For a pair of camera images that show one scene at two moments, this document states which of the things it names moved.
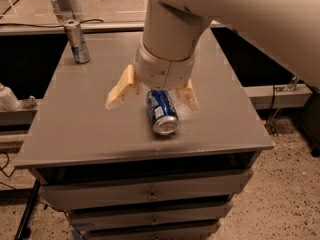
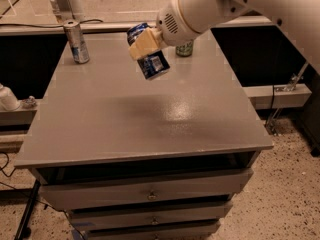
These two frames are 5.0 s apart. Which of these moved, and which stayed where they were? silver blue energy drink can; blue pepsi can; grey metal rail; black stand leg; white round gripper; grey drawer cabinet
Moved: blue pepsi can; white round gripper
Stayed: silver blue energy drink can; grey metal rail; black stand leg; grey drawer cabinet
